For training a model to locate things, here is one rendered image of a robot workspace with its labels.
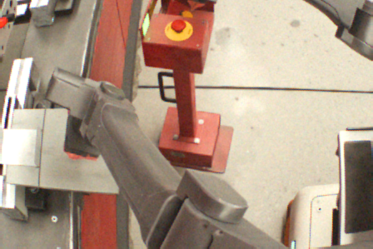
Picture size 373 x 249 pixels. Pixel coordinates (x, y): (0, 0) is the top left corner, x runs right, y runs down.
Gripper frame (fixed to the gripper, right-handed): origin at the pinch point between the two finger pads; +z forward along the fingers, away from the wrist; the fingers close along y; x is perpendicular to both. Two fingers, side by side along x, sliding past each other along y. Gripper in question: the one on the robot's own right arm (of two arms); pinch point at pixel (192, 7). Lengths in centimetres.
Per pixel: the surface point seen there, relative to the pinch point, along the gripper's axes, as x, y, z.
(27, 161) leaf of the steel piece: 62, 27, -16
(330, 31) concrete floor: -67, -72, 61
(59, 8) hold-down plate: 14.3, 36.1, -3.4
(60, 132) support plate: 54, 21, -17
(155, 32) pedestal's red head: 11.3, 7.6, 1.8
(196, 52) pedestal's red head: 14.8, -3.8, 0.2
